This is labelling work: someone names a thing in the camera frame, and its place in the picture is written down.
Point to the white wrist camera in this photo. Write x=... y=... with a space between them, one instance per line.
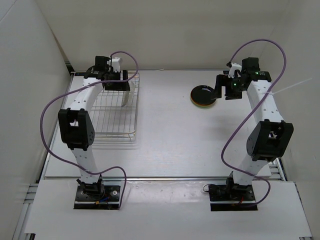
x=115 y=63
x=233 y=67

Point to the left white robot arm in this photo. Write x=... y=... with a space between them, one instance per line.
x=76 y=127

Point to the grey plate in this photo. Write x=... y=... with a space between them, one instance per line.
x=125 y=98

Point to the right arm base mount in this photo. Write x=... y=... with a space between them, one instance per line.
x=222 y=199

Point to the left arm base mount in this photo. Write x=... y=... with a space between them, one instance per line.
x=112 y=197

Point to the black plate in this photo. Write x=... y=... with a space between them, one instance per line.
x=202 y=94

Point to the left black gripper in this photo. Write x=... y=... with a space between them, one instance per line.
x=119 y=86

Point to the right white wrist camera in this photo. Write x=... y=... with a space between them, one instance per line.
x=233 y=67

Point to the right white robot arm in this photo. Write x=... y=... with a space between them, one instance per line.
x=270 y=138

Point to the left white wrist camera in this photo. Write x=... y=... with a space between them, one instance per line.
x=115 y=63

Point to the metal wire dish rack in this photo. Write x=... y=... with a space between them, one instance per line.
x=112 y=122

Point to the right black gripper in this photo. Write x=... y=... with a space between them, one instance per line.
x=223 y=80

